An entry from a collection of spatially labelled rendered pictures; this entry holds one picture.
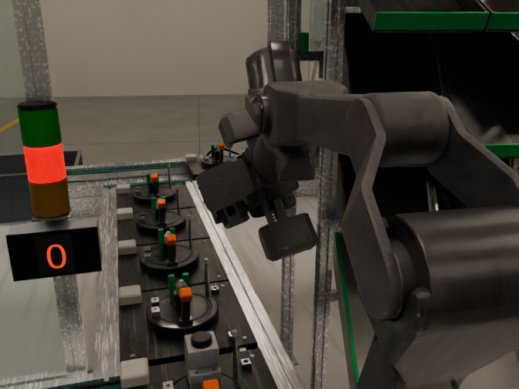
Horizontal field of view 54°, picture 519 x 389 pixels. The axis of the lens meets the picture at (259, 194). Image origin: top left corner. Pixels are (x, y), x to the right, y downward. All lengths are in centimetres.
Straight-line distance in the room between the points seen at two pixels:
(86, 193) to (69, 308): 104
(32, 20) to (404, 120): 58
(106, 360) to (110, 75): 1052
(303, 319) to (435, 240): 101
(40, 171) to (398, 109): 56
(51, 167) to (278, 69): 36
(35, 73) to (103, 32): 1056
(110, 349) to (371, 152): 80
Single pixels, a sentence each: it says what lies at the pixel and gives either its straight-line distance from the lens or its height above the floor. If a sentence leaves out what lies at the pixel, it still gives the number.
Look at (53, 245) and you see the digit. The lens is 78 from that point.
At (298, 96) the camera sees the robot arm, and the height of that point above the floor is 146.
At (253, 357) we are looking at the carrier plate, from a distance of 92.
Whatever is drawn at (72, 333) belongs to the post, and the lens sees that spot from 90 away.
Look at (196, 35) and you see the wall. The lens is 1116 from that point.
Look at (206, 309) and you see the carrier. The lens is 101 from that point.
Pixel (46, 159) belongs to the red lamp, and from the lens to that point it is 74.
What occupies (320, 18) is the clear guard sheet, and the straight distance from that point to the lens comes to 935.
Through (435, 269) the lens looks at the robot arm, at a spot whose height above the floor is 143.
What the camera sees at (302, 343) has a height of 86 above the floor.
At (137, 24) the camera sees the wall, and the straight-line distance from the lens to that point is 1122.
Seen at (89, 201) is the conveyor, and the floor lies 91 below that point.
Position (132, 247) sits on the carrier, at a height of 99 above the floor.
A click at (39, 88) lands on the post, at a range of 77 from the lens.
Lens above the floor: 152
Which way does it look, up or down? 19 degrees down
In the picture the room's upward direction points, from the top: straight up
